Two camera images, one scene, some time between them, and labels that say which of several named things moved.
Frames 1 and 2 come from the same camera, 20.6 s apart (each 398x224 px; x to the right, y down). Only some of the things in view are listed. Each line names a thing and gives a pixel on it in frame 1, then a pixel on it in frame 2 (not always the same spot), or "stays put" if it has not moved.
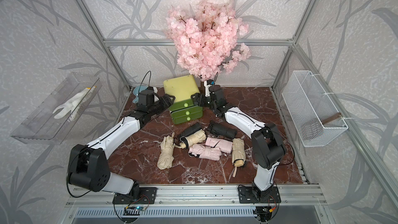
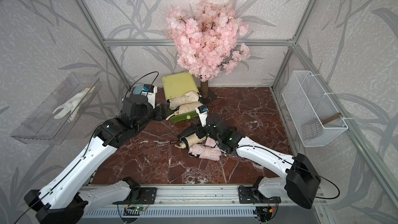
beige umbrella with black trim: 199,136 stays put
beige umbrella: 166,156 -> 188,97
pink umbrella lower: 202,151 stays put
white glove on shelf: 73,104 stays put
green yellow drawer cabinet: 182,109 stays put
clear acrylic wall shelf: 50,122 stays put
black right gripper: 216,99 -> 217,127
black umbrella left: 188,129 stays put
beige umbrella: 238,153 -> 185,108
